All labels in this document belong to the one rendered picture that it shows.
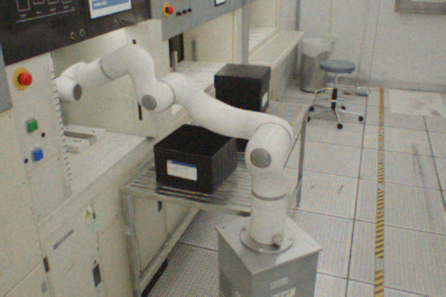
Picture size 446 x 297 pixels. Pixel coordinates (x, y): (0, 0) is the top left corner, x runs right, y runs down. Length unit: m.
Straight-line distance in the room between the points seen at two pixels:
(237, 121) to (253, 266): 0.47
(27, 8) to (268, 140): 0.80
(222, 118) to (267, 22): 3.49
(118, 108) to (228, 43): 1.45
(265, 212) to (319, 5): 4.61
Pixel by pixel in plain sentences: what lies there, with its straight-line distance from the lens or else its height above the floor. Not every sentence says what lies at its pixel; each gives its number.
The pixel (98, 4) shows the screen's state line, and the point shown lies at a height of 1.51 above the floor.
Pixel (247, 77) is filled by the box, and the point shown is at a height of 1.01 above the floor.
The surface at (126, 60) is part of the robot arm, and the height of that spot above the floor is 1.36.
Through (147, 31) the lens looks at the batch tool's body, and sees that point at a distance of 1.93.
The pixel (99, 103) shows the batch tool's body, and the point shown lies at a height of 1.01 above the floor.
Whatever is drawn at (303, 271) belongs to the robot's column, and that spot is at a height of 0.68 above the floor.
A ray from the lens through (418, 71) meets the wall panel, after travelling 5.98.
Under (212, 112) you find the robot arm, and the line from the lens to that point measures 1.37.
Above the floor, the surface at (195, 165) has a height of 0.88.
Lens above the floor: 1.70
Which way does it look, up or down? 23 degrees down
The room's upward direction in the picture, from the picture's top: straight up
